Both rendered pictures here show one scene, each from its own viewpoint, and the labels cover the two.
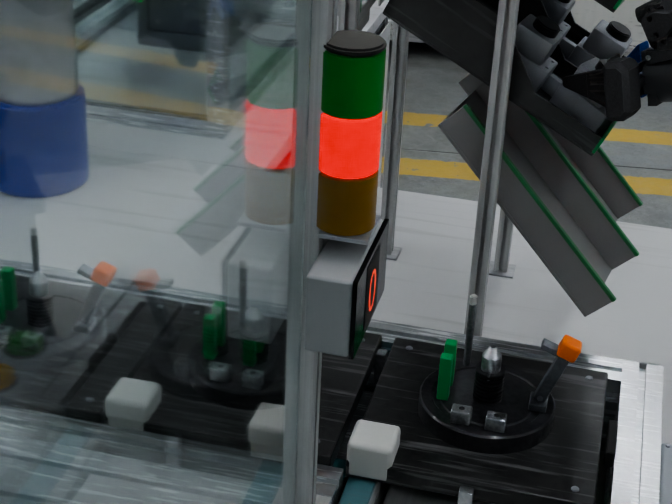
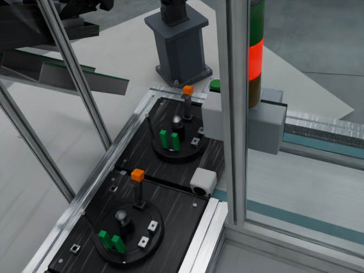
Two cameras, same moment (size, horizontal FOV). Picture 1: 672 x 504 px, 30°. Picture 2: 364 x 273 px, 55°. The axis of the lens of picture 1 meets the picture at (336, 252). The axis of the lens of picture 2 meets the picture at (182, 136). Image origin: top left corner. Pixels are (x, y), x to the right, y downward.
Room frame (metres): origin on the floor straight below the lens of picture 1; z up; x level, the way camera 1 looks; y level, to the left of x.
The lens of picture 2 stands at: (0.89, 0.37, 1.61)
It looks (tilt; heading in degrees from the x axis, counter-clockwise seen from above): 48 degrees down; 289
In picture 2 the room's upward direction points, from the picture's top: 11 degrees counter-clockwise
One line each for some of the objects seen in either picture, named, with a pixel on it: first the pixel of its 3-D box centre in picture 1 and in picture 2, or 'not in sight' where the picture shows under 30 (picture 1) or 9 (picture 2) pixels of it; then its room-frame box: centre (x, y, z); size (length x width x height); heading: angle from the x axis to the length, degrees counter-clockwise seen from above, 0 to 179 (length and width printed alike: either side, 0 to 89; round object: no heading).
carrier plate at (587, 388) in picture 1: (484, 420); (181, 142); (1.08, -0.16, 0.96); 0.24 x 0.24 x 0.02; 77
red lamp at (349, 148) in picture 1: (348, 138); not in sight; (0.92, -0.01, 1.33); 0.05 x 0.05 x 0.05
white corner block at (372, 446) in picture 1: (372, 450); (203, 182); (1.00, -0.05, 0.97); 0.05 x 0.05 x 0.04; 77
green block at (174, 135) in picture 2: (444, 376); (175, 142); (1.07, -0.12, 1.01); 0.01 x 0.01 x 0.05; 77
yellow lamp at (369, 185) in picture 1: (346, 195); not in sight; (0.92, -0.01, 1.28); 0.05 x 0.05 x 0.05
